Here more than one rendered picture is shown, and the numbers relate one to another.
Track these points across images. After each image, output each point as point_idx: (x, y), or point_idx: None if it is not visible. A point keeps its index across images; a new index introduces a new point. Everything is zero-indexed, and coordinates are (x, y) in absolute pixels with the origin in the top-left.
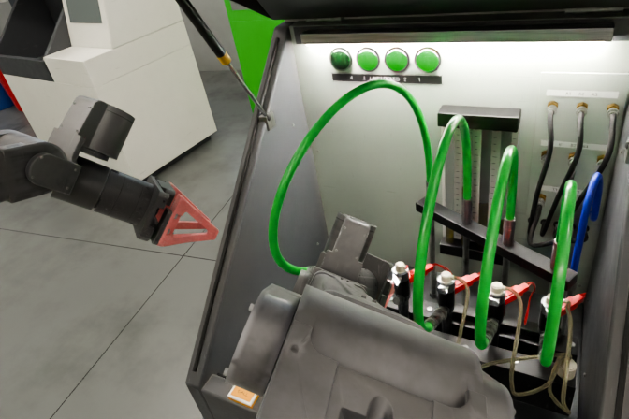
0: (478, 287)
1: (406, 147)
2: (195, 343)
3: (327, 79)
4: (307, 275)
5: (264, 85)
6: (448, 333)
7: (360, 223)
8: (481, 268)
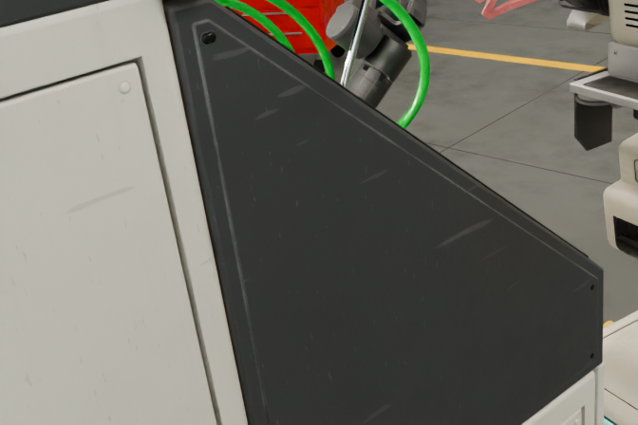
0: (288, 42)
1: None
2: (579, 252)
3: None
4: (407, 1)
5: (312, 64)
6: None
7: (344, 3)
8: (279, 30)
